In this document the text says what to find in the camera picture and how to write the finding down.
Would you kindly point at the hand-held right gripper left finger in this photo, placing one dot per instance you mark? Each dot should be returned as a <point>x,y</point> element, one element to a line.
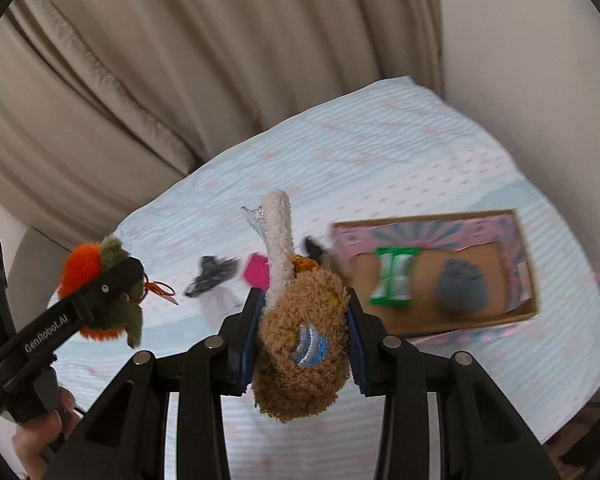
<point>246,347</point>

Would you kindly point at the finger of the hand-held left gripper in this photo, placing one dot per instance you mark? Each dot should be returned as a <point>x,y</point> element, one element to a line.
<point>75,310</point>

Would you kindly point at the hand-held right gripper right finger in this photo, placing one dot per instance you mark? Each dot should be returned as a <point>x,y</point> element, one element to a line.
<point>356,350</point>

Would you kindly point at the orange green plush toy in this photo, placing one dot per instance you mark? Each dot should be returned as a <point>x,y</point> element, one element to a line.
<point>82,270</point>

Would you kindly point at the brown plush toy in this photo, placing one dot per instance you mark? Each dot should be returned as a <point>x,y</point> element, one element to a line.
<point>300,340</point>

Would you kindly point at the pink cardboard box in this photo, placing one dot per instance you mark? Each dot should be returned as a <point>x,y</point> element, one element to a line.
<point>440,280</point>

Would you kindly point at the person's left hand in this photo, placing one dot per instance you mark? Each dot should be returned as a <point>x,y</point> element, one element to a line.
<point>42,432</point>

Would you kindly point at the pink tag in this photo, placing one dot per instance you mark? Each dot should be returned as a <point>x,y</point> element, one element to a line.
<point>257,270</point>

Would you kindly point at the black small accessory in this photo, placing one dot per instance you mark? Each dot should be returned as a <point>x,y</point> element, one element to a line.
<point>210,275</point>

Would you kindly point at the green white packet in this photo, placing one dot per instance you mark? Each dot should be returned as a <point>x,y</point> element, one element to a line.
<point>394,277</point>

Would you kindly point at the orange ribbon loop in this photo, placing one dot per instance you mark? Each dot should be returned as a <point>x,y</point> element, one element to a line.
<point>162,291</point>

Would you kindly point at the black small clip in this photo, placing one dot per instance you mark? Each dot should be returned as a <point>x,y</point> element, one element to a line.
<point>314,249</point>

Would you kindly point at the grey plush toy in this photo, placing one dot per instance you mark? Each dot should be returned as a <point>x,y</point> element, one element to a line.
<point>461,287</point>

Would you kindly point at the clear plastic hair clip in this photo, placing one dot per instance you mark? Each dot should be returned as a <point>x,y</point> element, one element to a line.
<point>254,220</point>

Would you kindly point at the light blue patterned bedsheet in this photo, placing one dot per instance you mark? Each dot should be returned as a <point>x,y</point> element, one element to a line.
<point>380,160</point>

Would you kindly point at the beige curtain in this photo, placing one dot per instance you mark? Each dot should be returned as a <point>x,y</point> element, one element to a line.
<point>180,60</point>

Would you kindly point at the beige padded bed frame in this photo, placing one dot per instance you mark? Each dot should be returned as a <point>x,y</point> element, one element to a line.
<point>35,265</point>

